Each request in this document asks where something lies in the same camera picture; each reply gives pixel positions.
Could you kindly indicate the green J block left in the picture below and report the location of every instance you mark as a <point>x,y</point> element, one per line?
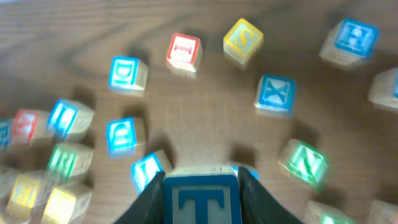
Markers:
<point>7,181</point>

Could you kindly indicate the blue D block lower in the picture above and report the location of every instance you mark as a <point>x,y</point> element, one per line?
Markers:
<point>126,137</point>

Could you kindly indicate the blue T block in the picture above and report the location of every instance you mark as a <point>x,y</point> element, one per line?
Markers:
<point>205,194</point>

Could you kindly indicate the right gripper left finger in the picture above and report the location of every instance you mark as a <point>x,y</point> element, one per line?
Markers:
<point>148,207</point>

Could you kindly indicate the blue d block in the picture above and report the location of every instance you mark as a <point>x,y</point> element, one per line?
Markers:
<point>126,137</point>
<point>128,75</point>

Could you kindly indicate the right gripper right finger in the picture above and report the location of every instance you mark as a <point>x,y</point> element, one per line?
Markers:
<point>258,206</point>

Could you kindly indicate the yellow block centre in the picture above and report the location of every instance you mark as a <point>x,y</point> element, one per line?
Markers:
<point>66,203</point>

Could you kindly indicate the blue P block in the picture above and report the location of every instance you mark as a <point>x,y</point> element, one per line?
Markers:
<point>5,134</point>

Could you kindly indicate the red M block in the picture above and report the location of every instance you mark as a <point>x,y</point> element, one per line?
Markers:
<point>382,213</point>

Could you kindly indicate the yellow block top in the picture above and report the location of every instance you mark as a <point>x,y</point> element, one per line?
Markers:
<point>242,42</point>

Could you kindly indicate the blue L block upper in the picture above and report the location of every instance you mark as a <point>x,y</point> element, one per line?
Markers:
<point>69,120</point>

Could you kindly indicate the blue H block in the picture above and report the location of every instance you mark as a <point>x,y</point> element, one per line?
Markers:
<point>350,44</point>

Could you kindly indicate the blue 5 block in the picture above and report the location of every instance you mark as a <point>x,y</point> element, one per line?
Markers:
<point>236,165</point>

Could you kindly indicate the blue X block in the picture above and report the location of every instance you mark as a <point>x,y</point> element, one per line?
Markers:
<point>275,96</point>

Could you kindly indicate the green R block upper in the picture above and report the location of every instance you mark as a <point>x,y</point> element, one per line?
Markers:
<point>70,160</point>

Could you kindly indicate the blue L block lower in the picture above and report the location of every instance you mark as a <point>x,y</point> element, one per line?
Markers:
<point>144,170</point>

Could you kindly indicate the green N block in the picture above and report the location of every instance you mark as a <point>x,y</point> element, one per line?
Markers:
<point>304,163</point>

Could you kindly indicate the yellow block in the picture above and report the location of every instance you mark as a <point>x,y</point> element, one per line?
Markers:
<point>242,42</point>
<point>30,190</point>
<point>66,203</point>

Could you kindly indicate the red A block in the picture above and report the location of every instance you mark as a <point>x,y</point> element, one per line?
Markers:
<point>30,126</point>

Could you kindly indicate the blue D block upper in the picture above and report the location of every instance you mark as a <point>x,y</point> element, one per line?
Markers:
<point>128,75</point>

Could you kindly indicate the blue 2 block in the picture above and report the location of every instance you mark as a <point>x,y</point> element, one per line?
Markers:
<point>383,90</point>

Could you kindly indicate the green J block right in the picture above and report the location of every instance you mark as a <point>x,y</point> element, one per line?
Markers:
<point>318,213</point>

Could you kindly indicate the blue l block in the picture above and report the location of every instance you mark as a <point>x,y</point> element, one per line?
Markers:
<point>69,120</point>
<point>144,170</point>

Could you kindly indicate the red I block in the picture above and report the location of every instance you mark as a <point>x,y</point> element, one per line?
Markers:
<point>184,53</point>

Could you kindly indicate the green j block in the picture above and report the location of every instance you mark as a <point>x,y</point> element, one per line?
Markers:
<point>318,213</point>
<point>7,181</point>

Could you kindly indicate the yellow block left middle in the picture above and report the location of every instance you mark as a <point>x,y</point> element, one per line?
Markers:
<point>30,190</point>

